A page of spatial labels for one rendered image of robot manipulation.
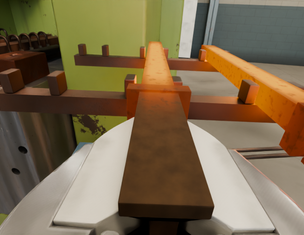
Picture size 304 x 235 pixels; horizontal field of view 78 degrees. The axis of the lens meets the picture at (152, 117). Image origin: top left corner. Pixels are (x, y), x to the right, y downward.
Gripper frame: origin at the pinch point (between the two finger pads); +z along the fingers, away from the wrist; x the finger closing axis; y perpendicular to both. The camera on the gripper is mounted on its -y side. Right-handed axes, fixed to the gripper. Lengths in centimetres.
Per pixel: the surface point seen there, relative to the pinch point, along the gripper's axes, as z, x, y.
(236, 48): 588, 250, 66
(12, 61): 33.9, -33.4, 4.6
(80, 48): 27.4, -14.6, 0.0
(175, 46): 87, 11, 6
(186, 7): 551, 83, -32
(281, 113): 2.4, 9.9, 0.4
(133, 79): 6.5, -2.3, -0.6
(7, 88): 6.4, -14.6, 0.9
